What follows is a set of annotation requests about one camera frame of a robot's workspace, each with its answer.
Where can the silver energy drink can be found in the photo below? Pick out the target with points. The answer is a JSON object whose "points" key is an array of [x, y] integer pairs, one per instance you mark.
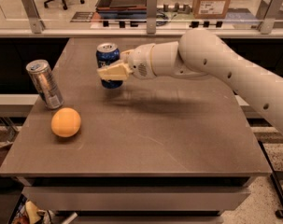
{"points": [[40, 73]]}

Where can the right metal railing post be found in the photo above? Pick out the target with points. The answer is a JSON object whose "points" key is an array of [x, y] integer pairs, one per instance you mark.
{"points": [[268, 21]]}

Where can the orange fruit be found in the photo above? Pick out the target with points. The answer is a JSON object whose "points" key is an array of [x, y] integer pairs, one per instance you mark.
{"points": [[66, 122]]}

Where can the metal railing post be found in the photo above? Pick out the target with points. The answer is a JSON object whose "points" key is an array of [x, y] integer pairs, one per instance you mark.
{"points": [[268, 21], [36, 24], [151, 16]]}

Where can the middle metal railing post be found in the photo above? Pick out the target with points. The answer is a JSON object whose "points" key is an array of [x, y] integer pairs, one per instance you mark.
{"points": [[151, 16]]}

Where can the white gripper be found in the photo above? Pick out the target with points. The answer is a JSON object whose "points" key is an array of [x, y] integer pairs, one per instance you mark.
{"points": [[141, 61]]}

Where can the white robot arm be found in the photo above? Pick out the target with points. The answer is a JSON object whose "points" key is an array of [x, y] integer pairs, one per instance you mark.
{"points": [[200, 53]]}

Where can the left metal railing post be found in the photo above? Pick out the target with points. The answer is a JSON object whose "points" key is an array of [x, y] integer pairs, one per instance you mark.
{"points": [[36, 24]]}

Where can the cardboard box with label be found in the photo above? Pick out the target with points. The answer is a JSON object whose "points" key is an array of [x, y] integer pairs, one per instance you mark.
{"points": [[210, 9]]}

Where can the blue pepsi can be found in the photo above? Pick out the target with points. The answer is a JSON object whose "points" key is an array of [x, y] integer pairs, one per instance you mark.
{"points": [[106, 54]]}

